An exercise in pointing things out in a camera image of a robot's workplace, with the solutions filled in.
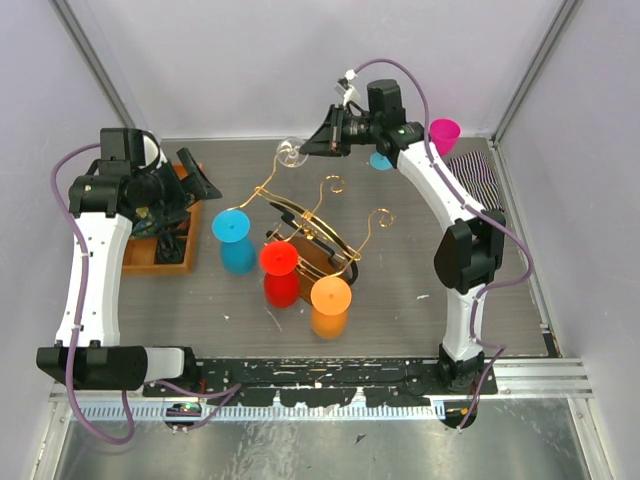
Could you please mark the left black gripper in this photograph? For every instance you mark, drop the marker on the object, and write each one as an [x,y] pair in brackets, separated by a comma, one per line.
[196,182]

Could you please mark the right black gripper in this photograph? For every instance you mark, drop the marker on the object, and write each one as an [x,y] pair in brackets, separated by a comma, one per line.
[328,140]

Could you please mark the clear champagne flute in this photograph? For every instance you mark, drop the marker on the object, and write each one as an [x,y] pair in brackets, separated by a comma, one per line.
[288,152]

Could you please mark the blue wine glass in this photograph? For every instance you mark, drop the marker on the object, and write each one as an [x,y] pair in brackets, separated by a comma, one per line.
[237,253]
[380,162]

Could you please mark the pink wine glass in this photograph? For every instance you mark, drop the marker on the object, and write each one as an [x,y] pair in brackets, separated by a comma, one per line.
[444,133]

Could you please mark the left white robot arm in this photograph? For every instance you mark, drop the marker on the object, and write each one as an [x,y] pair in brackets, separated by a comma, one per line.
[131,173]

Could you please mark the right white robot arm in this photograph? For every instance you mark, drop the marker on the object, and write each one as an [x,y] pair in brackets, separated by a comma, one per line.
[471,249]

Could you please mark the red wine glass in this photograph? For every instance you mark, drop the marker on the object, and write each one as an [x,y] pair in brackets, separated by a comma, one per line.
[279,259]

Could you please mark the orange wine glass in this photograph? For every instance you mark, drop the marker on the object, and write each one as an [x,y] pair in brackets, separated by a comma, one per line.
[331,298]

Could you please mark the dark patterned rolled cloth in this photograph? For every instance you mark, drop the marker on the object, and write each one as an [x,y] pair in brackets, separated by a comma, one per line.
[170,249]

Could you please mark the green patterned rolled cloth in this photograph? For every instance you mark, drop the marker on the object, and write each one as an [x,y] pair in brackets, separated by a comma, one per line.
[148,222]

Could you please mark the wooden compartment tray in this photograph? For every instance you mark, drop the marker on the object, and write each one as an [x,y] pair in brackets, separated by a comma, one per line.
[139,255]

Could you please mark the striped black white cloth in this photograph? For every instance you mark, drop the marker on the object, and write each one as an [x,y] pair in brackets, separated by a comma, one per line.
[474,173]

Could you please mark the gold wire glass rack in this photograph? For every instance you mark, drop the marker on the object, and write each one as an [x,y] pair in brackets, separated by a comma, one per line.
[321,250]

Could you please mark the grey slotted cable duct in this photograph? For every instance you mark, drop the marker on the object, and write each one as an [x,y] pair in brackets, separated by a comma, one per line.
[185,412]

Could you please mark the black mounting base plate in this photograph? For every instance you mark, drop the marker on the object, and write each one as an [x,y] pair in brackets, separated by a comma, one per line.
[317,382]

